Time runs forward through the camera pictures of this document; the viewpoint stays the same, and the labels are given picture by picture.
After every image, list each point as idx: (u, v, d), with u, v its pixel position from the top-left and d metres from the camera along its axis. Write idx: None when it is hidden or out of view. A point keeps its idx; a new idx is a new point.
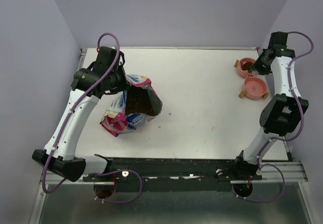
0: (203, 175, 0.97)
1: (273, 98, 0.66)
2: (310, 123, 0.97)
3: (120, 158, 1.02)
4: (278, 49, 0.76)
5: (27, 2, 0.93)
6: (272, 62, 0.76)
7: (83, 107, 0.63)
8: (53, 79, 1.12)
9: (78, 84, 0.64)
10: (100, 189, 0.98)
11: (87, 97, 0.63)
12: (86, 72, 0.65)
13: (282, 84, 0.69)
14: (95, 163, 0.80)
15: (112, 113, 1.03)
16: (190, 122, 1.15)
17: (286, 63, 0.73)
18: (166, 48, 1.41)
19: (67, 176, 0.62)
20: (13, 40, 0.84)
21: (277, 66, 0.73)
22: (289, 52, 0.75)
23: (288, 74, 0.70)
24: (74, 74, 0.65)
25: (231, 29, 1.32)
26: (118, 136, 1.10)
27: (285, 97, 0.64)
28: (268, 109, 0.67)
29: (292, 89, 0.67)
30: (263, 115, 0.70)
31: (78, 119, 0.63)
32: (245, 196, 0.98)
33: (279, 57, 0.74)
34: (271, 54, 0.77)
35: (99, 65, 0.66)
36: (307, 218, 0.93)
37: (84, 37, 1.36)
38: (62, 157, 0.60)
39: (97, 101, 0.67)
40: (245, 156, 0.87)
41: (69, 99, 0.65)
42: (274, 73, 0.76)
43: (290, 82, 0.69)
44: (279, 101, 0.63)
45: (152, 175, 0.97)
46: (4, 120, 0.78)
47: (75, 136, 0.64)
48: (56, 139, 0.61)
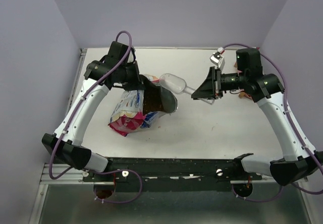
0: (203, 175, 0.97)
1: (290, 164, 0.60)
2: (310, 122, 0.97)
3: (120, 158, 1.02)
4: (262, 83, 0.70)
5: (26, 1, 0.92)
6: (261, 101, 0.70)
7: (94, 95, 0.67)
8: (53, 79, 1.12)
9: (90, 74, 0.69)
10: (100, 190, 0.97)
11: (98, 86, 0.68)
12: (98, 64, 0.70)
13: (291, 140, 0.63)
14: (97, 162, 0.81)
15: (131, 113, 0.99)
16: (190, 122, 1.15)
17: (280, 105, 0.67)
18: (166, 48, 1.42)
19: (74, 162, 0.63)
20: (12, 39, 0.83)
21: (274, 113, 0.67)
22: (274, 81, 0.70)
23: (290, 123, 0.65)
24: (87, 65, 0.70)
25: (231, 29, 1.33)
26: (128, 135, 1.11)
27: (305, 162, 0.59)
28: (284, 171, 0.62)
29: (306, 146, 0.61)
30: (277, 174, 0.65)
31: (89, 106, 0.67)
32: (245, 196, 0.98)
33: (270, 97, 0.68)
34: (256, 90, 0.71)
35: (110, 58, 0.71)
36: (307, 218, 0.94)
37: (84, 37, 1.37)
38: (71, 141, 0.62)
39: (106, 92, 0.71)
40: (247, 168, 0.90)
41: (82, 88, 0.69)
42: (269, 117, 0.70)
43: (299, 135, 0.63)
44: (301, 169, 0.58)
45: (152, 175, 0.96)
46: (5, 120, 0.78)
47: (85, 124, 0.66)
48: (67, 123, 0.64)
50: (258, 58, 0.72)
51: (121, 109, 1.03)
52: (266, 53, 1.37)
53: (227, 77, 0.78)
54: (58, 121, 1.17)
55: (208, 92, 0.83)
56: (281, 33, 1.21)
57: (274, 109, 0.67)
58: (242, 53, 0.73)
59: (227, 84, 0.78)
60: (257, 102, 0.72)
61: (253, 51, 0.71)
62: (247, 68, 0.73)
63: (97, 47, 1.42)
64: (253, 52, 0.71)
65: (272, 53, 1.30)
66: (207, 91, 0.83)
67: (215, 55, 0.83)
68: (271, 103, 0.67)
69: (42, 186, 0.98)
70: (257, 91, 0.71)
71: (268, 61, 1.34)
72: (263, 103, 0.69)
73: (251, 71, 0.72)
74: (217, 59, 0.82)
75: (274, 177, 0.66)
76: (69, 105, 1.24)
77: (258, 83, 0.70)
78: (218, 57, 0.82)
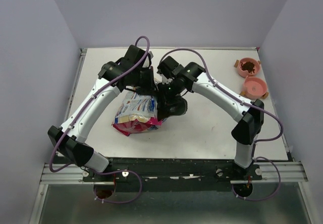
0: (203, 175, 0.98)
1: (241, 122, 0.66)
2: (310, 123, 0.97)
3: (120, 158, 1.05)
4: (186, 73, 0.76)
5: (25, 2, 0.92)
6: (194, 88, 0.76)
7: (105, 95, 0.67)
8: (53, 79, 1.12)
9: (104, 74, 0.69)
10: (100, 189, 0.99)
11: (110, 87, 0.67)
12: (113, 65, 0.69)
13: (230, 102, 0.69)
14: (97, 161, 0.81)
15: (143, 118, 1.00)
16: (190, 122, 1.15)
17: (208, 81, 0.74)
18: (166, 48, 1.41)
19: (76, 157, 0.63)
20: (12, 40, 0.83)
21: (207, 90, 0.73)
22: (195, 67, 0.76)
23: (222, 90, 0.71)
24: (103, 65, 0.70)
25: (231, 30, 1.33)
26: (130, 135, 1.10)
27: (249, 115, 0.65)
28: (241, 132, 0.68)
29: (243, 101, 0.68)
30: (239, 138, 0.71)
31: (98, 104, 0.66)
32: (245, 196, 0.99)
33: (197, 80, 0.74)
34: (185, 80, 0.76)
35: (126, 61, 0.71)
36: (308, 218, 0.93)
37: (84, 37, 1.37)
38: (76, 136, 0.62)
39: (117, 94, 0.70)
40: (244, 164, 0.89)
41: (93, 86, 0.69)
42: (208, 97, 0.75)
43: (233, 96, 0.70)
44: (250, 121, 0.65)
45: (152, 175, 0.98)
46: (6, 119, 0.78)
47: (92, 121, 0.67)
48: (74, 119, 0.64)
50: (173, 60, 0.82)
51: (132, 113, 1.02)
52: (266, 53, 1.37)
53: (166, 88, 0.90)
54: (58, 121, 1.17)
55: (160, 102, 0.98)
56: (282, 33, 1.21)
57: (206, 87, 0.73)
58: (161, 64, 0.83)
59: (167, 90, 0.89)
60: (193, 90, 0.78)
61: (166, 57, 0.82)
62: (170, 70, 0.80)
63: (97, 47, 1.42)
64: (166, 57, 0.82)
65: (273, 53, 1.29)
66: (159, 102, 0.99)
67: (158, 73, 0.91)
68: (201, 84, 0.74)
69: (42, 186, 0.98)
70: (186, 81, 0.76)
71: (268, 60, 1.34)
72: (197, 88, 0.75)
73: (174, 70, 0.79)
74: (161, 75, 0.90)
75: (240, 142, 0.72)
76: (69, 105, 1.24)
77: (183, 74, 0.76)
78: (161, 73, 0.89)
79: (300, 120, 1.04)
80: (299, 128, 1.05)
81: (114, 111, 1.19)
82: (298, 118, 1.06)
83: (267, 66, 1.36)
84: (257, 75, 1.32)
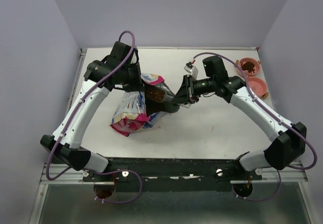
0: (203, 175, 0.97)
1: (275, 141, 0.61)
2: (311, 123, 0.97)
3: (120, 158, 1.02)
4: (227, 85, 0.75)
5: (25, 2, 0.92)
6: (232, 100, 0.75)
7: (93, 97, 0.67)
8: (53, 79, 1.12)
9: (90, 75, 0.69)
10: (100, 189, 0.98)
11: (98, 88, 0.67)
12: (99, 64, 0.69)
13: (267, 120, 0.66)
14: (96, 161, 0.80)
15: (132, 115, 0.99)
16: (190, 122, 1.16)
17: (248, 96, 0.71)
18: (167, 48, 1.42)
19: (72, 165, 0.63)
20: (12, 40, 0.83)
21: (245, 104, 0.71)
22: (238, 81, 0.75)
23: (261, 106, 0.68)
24: (88, 66, 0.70)
25: (231, 29, 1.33)
26: (129, 136, 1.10)
27: (285, 135, 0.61)
28: (276, 152, 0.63)
29: (281, 121, 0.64)
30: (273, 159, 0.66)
31: (87, 109, 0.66)
32: (245, 196, 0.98)
33: (236, 93, 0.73)
34: (225, 92, 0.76)
35: (113, 58, 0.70)
36: (308, 218, 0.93)
37: (84, 37, 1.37)
38: (69, 144, 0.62)
39: (107, 94, 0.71)
40: (247, 168, 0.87)
41: (81, 90, 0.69)
42: (246, 111, 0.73)
43: (272, 114, 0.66)
44: (285, 142, 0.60)
45: (152, 175, 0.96)
46: (6, 120, 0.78)
47: (83, 126, 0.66)
48: (65, 126, 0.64)
50: (222, 63, 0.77)
51: (123, 111, 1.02)
52: (266, 53, 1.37)
53: (199, 83, 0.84)
54: (58, 121, 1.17)
55: (183, 97, 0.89)
56: (282, 33, 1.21)
57: (243, 100, 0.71)
58: (208, 61, 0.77)
59: (198, 88, 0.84)
60: (231, 102, 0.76)
61: (217, 58, 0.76)
62: (215, 74, 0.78)
63: (97, 47, 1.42)
64: (217, 59, 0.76)
65: (273, 53, 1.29)
66: (182, 96, 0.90)
67: (187, 65, 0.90)
68: (239, 96, 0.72)
69: (42, 186, 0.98)
70: (226, 93, 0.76)
71: (268, 60, 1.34)
72: (234, 100, 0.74)
73: (218, 76, 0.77)
74: (190, 69, 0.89)
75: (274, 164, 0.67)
76: (69, 105, 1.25)
77: (225, 86, 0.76)
78: (190, 67, 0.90)
79: (301, 120, 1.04)
80: None
81: (114, 111, 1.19)
82: (298, 118, 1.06)
83: (267, 66, 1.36)
84: (257, 75, 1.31)
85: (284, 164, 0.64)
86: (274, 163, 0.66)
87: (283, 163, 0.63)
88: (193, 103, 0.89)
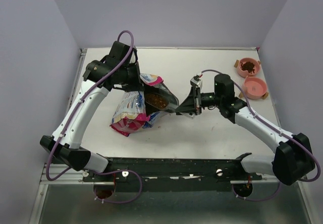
0: (203, 175, 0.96)
1: (278, 152, 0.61)
2: (311, 122, 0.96)
3: (120, 158, 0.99)
4: (230, 106, 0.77)
5: (24, 2, 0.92)
6: (236, 120, 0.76)
7: (93, 98, 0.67)
8: (52, 79, 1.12)
9: (89, 74, 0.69)
10: (100, 190, 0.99)
11: (97, 88, 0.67)
12: (98, 64, 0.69)
13: (268, 132, 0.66)
14: (95, 162, 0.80)
15: (131, 115, 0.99)
16: (190, 122, 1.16)
17: (249, 113, 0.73)
18: (166, 48, 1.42)
19: (72, 165, 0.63)
20: (11, 40, 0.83)
21: (247, 121, 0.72)
22: (241, 103, 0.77)
23: (262, 121, 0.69)
24: (87, 66, 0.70)
25: (231, 29, 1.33)
26: (129, 136, 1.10)
27: (286, 146, 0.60)
28: (281, 165, 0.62)
29: (281, 132, 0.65)
30: (280, 174, 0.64)
31: (86, 109, 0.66)
32: (245, 196, 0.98)
33: (238, 111, 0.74)
34: (229, 113, 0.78)
35: (111, 59, 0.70)
36: (308, 219, 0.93)
37: (83, 37, 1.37)
38: (69, 145, 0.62)
39: (106, 94, 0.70)
40: (247, 169, 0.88)
41: (80, 90, 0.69)
42: (248, 127, 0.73)
43: (272, 127, 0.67)
44: (287, 153, 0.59)
45: (152, 175, 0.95)
46: (6, 119, 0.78)
47: (83, 126, 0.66)
48: (64, 126, 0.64)
50: (232, 87, 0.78)
51: (122, 111, 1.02)
52: (266, 53, 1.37)
53: (206, 96, 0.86)
54: (58, 120, 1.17)
55: (191, 106, 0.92)
56: (281, 33, 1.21)
57: (245, 117, 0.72)
58: (219, 82, 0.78)
59: (206, 101, 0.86)
60: (236, 122, 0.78)
61: (229, 82, 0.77)
62: (223, 95, 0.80)
63: (98, 47, 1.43)
64: (229, 82, 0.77)
65: (273, 53, 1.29)
66: (190, 106, 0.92)
67: (195, 77, 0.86)
68: (240, 114, 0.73)
69: (42, 186, 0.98)
70: (229, 114, 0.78)
71: (268, 60, 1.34)
72: (237, 119, 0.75)
73: (226, 99, 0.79)
74: (197, 82, 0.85)
75: (282, 179, 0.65)
76: (69, 105, 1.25)
77: (228, 108, 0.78)
78: (197, 80, 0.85)
79: (301, 120, 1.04)
80: (300, 128, 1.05)
81: (114, 111, 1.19)
82: (299, 118, 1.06)
83: (267, 66, 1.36)
84: (257, 75, 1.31)
85: (292, 178, 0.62)
86: (283, 178, 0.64)
87: (291, 176, 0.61)
88: (197, 113, 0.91)
